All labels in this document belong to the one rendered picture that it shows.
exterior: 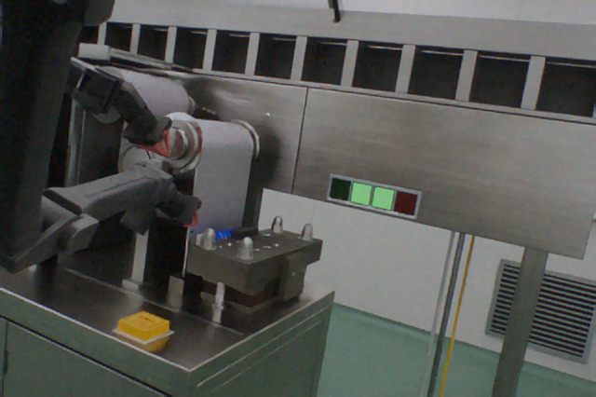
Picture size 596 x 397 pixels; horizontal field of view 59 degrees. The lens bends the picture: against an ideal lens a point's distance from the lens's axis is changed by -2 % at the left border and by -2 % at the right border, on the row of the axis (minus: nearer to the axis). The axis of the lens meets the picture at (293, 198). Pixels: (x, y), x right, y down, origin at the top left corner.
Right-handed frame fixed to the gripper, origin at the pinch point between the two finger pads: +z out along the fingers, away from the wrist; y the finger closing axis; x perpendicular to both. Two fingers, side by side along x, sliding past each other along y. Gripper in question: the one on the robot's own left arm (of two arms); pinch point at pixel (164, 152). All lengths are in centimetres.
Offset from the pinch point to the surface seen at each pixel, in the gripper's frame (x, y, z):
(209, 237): -12.7, 13.2, 12.6
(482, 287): 105, 52, 260
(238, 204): 5.2, 6.2, 27.5
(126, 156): 0.8, -15.8, 5.2
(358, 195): 17, 36, 32
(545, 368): 70, 98, 286
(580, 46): 49, 82, 7
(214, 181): 2.5, 6.4, 13.2
